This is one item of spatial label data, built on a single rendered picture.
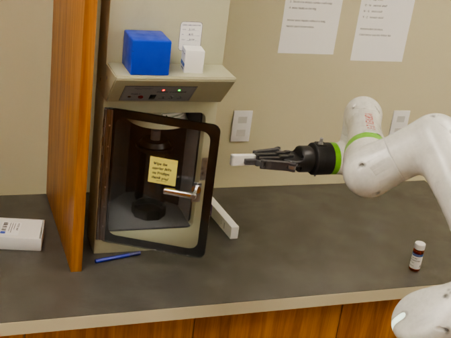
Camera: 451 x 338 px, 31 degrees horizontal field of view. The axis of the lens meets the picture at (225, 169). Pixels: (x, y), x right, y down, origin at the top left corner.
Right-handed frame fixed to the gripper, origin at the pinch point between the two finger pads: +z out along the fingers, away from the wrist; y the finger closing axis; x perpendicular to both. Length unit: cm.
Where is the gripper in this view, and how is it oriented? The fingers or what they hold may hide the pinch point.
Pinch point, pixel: (242, 159)
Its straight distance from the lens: 221.1
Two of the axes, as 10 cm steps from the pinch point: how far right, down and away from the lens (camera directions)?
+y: 3.2, 4.1, -8.6
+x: -1.2, 9.1, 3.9
